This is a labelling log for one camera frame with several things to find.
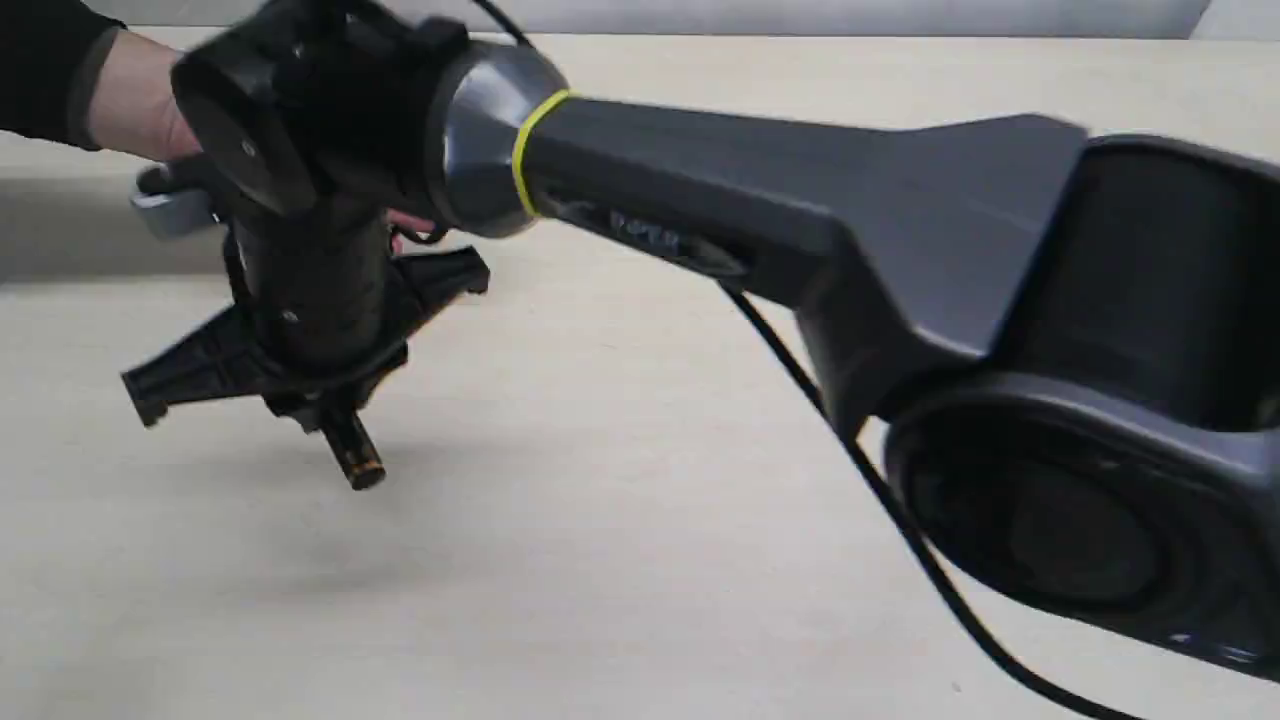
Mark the black gold handled screwdriver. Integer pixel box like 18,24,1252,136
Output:
319,407,387,492

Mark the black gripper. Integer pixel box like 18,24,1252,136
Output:
122,1,492,427

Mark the black cable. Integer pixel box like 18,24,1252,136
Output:
716,281,1151,720

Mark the black sleeved forearm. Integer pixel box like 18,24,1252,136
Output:
1,1,201,163

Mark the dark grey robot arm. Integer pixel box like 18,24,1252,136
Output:
123,1,1277,696

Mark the open human hand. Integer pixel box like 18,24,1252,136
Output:
385,210,435,243

